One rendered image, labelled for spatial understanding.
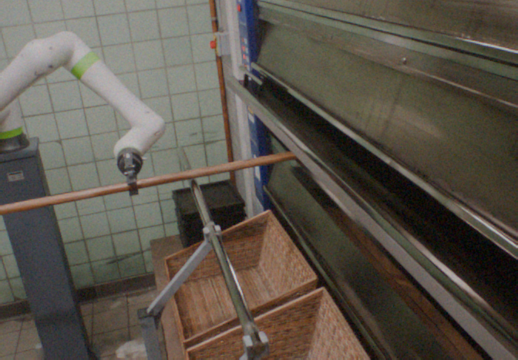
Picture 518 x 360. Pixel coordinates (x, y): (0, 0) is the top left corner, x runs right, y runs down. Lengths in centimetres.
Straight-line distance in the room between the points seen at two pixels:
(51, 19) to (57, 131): 58
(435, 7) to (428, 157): 26
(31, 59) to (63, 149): 116
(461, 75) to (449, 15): 10
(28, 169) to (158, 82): 93
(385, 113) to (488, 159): 33
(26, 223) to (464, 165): 193
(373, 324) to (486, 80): 78
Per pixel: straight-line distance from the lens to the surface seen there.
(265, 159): 184
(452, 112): 99
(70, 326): 275
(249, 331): 112
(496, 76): 86
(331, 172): 112
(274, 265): 219
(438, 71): 98
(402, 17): 103
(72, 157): 309
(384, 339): 142
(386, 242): 92
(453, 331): 113
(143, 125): 207
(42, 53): 198
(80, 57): 211
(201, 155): 313
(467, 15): 88
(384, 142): 115
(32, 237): 251
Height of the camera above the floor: 188
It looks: 22 degrees down
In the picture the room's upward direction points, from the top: 5 degrees counter-clockwise
